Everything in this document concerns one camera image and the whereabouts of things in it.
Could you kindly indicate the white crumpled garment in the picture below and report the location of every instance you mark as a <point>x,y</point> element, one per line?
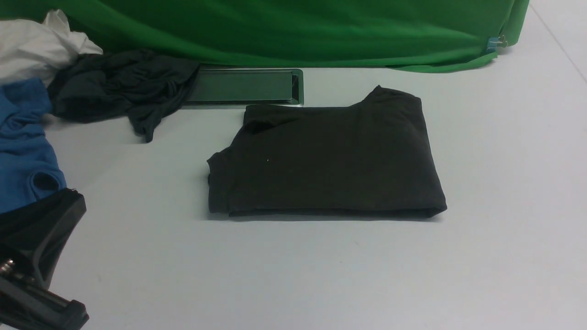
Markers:
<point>30,49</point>

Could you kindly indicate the dark slate crumpled garment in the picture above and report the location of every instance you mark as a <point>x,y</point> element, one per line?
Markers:
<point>139,84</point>

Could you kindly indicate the metal table cable hatch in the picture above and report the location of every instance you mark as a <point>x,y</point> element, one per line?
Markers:
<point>235,87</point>

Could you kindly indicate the blue t-shirt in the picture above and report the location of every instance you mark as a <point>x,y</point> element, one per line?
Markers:
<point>29,170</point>

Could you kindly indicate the dark gray long-sleeve top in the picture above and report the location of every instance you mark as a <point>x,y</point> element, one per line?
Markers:
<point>372,158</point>

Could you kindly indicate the blue binder clip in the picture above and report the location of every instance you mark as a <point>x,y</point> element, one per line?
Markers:
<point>496,43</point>

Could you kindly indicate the green backdrop cloth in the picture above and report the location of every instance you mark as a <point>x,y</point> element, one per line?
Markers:
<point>428,36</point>

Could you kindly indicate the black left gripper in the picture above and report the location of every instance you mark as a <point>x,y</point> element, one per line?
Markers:
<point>31,241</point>

